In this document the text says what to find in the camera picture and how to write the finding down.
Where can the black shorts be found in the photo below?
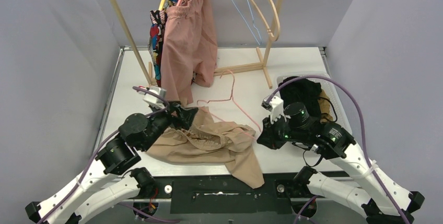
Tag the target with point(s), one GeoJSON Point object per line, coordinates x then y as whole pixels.
{"type": "Point", "coordinates": [306, 92]}

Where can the blue hanger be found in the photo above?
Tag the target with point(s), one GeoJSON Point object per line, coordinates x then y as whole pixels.
{"type": "Point", "coordinates": [248, 16]}

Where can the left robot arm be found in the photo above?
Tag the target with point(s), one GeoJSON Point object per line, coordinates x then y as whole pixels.
{"type": "Point", "coordinates": [111, 175]}

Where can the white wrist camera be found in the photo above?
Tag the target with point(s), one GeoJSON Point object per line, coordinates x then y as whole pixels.
{"type": "Point", "coordinates": [154, 96]}
{"type": "Point", "coordinates": [275, 107]}

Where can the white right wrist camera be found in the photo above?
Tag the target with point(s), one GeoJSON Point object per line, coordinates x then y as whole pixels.
{"type": "Point", "coordinates": [275, 107]}

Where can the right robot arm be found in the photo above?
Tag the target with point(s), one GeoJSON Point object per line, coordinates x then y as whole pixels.
{"type": "Point", "coordinates": [375, 196]}

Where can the beige shorts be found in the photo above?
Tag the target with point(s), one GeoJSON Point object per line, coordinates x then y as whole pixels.
{"type": "Point", "coordinates": [210, 142]}

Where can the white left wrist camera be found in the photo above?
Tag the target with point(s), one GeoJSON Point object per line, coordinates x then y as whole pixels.
{"type": "Point", "coordinates": [154, 96]}

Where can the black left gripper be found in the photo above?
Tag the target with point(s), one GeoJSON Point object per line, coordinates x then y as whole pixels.
{"type": "Point", "coordinates": [176, 114]}

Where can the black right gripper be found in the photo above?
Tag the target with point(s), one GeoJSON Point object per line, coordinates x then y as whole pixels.
{"type": "Point", "coordinates": [268, 136]}

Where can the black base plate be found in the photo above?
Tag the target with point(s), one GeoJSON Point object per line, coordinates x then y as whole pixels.
{"type": "Point", "coordinates": [224, 194]}

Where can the wooden clothes rack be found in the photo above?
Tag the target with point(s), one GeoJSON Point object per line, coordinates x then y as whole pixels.
{"type": "Point", "coordinates": [273, 31]}

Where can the colourful comic print shorts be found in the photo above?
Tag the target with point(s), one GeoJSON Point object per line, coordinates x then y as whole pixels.
{"type": "Point", "coordinates": [156, 38]}

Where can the white plastic basket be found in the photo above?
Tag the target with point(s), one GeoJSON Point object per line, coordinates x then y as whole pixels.
{"type": "Point", "coordinates": [329, 89]}

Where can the pink shorts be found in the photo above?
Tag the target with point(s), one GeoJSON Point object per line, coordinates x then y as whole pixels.
{"type": "Point", "coordinates": [189, 52]}

